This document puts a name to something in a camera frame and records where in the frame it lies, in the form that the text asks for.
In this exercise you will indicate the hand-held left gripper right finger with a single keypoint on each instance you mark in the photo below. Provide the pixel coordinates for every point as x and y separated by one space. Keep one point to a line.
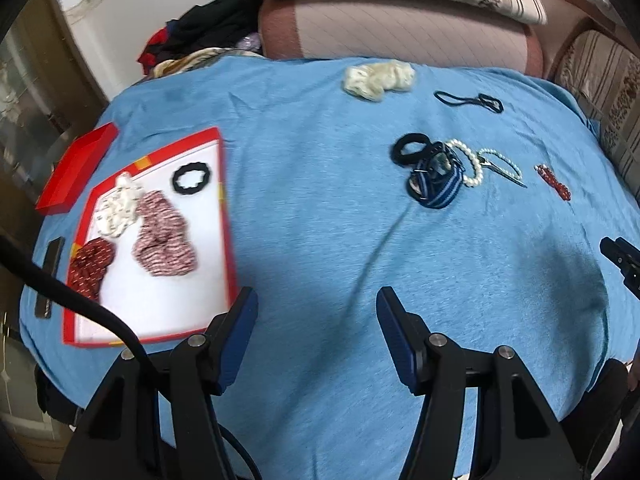
395 335

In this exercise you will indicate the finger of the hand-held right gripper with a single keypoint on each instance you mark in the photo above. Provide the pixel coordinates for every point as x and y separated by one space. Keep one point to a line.
622 257

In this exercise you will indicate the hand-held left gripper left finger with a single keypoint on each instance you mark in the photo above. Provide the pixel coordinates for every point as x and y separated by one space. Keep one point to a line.
241 330

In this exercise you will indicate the red tray with white inside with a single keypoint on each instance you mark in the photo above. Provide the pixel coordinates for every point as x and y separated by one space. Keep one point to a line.
165 305

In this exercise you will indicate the pink striped scrunchie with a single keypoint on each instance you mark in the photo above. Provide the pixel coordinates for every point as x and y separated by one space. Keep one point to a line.
165 255

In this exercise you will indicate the blue striped headband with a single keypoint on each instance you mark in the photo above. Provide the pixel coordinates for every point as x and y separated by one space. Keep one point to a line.
440 199

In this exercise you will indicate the blue blanket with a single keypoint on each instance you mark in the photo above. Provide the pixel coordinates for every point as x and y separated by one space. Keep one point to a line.
320 210

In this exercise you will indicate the pearl hair clip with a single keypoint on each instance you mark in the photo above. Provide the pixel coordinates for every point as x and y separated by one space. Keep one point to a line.
510 165

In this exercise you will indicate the black scrunchie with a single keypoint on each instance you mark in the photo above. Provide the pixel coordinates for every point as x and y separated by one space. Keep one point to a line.
175 180

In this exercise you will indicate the dark red dotted scrunchie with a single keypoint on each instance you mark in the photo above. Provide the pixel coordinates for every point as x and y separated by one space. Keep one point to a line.
90 265

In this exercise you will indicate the white dotted scrunchie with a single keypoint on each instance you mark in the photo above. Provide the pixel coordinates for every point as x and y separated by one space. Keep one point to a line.
117 210

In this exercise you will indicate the striped patterned sofa cushion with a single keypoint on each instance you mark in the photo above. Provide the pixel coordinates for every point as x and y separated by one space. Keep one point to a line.
610 85

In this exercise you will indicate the black flat phone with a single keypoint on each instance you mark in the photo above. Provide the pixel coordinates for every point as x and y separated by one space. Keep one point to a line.
54 255

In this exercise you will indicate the small red box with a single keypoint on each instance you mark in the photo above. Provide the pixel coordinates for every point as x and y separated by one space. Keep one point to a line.
75 170

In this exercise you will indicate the cream fluffy scrunchie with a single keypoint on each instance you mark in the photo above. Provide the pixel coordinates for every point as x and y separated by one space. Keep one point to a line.
370 82

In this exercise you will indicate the patterned yellow scarf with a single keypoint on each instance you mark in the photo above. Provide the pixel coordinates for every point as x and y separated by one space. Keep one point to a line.
185 62

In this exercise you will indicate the pink cushion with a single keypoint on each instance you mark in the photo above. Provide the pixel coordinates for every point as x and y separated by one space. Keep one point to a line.
400 30

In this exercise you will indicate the pile of dark clothes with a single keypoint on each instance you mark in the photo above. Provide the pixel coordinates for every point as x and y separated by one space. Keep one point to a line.
215 20

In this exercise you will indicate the wooden cabinet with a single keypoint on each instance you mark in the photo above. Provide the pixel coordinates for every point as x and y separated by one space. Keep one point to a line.
30 85

